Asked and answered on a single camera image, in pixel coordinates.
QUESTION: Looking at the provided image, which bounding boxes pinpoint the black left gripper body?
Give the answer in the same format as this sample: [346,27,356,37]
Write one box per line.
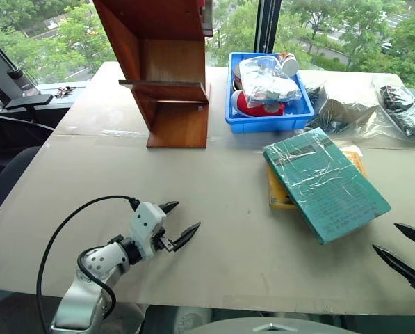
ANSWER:
[150,226,175,254]

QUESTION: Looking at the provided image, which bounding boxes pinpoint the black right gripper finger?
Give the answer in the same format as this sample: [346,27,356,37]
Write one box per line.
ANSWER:
[393,223,415,249]
[371,244,415,287]

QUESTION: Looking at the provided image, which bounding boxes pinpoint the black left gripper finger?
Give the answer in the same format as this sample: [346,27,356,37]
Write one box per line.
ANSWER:
[172,221,202,253]
[158,200,180,214]

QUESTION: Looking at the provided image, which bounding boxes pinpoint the yellow book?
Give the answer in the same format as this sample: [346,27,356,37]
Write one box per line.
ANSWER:
[267,149,368,210]

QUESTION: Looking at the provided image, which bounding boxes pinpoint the teal plastic-wrapped book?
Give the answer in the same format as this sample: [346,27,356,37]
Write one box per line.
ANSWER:
[262,127,392,246]

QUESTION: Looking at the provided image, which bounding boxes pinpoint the brown wooden shelf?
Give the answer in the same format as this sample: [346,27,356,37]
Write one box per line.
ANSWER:
[92,0,215,150]

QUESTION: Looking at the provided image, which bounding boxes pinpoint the silver robot torso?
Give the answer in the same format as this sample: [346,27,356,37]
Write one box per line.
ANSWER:
[184,317,363,334]

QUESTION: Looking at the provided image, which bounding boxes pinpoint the red and white round item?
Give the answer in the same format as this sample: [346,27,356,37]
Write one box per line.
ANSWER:
[230,89,286,118]

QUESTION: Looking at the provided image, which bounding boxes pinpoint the clear bag with black items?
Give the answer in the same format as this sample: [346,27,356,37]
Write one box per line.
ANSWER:
[376,83,415,141]

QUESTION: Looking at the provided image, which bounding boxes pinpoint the blue plastic bin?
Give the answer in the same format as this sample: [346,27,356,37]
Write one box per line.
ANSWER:
[225,51,316,134]

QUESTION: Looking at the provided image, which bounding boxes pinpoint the clear bag with grey contents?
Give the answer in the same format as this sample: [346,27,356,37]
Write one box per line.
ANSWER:
[303,80,389,141]

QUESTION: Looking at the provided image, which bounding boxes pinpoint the small dark red clips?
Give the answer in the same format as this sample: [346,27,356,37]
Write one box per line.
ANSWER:
[54,84,77,99]

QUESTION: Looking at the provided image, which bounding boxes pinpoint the clear bag with white items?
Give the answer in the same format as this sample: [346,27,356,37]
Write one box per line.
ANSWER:
[238,55,303,109]

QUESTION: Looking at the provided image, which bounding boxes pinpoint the dark office chair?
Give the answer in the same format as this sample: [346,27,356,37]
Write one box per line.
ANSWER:
[0,93,55,224]

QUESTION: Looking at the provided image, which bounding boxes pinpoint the red and white can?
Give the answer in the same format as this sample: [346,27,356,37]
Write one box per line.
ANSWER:
[277,51,300,78]

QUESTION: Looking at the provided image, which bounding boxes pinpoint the black device on windowsill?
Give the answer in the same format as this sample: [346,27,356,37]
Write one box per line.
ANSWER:
[6,67,40,97]

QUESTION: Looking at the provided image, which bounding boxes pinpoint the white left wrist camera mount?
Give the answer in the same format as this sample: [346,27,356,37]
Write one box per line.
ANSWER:
[129,201,168,260]

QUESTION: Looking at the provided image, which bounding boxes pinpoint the black window frame post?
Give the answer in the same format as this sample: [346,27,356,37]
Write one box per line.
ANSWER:
[253,0,284,55]

